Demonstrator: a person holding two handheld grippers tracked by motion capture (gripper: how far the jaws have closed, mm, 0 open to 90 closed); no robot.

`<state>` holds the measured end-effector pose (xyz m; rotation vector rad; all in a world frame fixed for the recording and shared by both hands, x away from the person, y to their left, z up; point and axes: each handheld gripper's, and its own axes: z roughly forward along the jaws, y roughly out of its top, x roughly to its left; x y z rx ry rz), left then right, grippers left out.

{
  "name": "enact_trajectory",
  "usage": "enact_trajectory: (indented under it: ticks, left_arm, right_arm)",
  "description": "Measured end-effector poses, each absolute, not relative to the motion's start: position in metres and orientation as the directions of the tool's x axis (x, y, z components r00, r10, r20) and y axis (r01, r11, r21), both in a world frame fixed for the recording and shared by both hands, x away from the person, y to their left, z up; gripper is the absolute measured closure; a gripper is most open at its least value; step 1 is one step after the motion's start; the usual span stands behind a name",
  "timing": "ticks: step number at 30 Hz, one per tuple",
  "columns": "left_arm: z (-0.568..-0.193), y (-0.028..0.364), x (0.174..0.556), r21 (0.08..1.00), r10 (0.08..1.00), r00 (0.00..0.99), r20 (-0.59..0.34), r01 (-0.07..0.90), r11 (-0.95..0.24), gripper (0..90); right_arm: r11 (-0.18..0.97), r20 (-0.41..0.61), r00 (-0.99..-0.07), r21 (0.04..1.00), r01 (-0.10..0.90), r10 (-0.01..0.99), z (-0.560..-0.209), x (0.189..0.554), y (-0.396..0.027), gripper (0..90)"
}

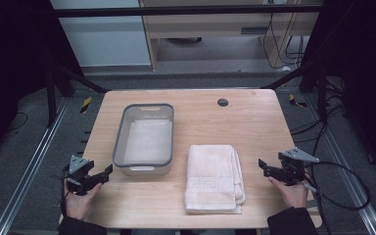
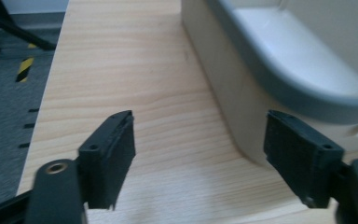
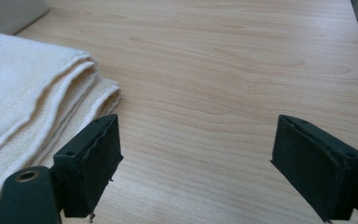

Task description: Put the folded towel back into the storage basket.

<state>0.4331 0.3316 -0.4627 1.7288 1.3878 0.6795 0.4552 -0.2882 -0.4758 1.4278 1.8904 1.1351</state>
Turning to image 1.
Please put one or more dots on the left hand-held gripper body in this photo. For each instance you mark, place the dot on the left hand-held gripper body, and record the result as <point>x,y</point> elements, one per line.
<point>77,169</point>

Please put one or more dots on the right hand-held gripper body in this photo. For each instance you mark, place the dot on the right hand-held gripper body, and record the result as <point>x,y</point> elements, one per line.
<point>293,166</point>

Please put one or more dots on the person's right hand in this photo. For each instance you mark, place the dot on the person's right hand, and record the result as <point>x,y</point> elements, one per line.
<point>292,194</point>

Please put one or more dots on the person's left hand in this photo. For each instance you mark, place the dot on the person's left hand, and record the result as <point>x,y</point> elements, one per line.
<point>80,204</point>

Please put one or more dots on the white basket with grey rim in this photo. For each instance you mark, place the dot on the white basket with grey rim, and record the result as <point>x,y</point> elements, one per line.
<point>145,140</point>

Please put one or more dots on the folded white towel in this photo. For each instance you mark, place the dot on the folded white towel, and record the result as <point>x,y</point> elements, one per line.
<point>210,179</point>

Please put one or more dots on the yellow and black floor tape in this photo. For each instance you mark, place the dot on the yellow and black floor tape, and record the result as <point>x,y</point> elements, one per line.
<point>85,104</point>
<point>296,102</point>

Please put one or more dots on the black metal stand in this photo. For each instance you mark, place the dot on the black metal stand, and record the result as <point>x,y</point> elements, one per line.
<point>321,94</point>
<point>51,98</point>

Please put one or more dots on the black curtain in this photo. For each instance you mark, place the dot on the black curtain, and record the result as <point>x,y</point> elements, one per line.
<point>365,65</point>
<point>13,65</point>

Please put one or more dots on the white cabinet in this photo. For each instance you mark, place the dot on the white cabinet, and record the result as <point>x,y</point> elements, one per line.
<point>104,39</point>

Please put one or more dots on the light wooden desk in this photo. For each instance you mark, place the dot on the light wooden desk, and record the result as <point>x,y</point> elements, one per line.
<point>215,26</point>

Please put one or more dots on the aluminium floor rail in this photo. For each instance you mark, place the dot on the aluminium floor rail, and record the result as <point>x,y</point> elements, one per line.
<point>346,169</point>
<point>36,156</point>

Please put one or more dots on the black horizontal frame bar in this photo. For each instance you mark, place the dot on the black horizontal frame bar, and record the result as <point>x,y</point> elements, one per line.
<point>176,11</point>

